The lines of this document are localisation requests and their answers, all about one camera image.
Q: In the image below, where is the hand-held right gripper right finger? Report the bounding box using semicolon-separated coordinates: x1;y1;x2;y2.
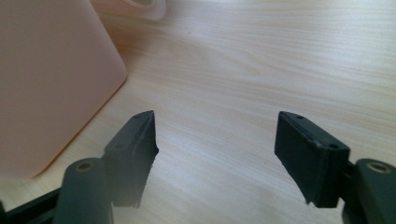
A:
274;110;351;209

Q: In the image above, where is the white plastic lid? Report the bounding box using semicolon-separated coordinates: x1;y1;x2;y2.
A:
90;0;167;21

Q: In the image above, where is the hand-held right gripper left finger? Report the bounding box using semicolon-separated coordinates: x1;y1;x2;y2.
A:
103;109;160;208

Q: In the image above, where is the pink plastic container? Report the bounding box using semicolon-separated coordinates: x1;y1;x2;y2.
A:
0;0;128;180

